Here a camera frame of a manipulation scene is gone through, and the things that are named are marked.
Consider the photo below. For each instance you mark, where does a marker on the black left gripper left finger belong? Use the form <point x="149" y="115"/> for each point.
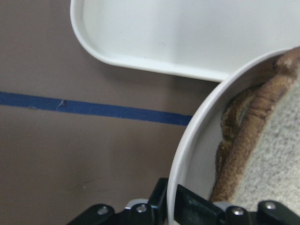
<point x="152" y="211"/>

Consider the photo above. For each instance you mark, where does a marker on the bread slice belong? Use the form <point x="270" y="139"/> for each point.
<point x="273" y="169"/>
<point x="245" y="117"/>

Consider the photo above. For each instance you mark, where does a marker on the white rectangular bear tray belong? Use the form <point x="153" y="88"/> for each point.
<point x="201" y="39"/>

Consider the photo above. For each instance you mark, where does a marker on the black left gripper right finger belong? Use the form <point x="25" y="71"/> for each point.
<point x="191" y="209"/>

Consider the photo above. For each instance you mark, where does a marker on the white round plate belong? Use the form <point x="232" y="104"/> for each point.
<point x="194" y="164"/>

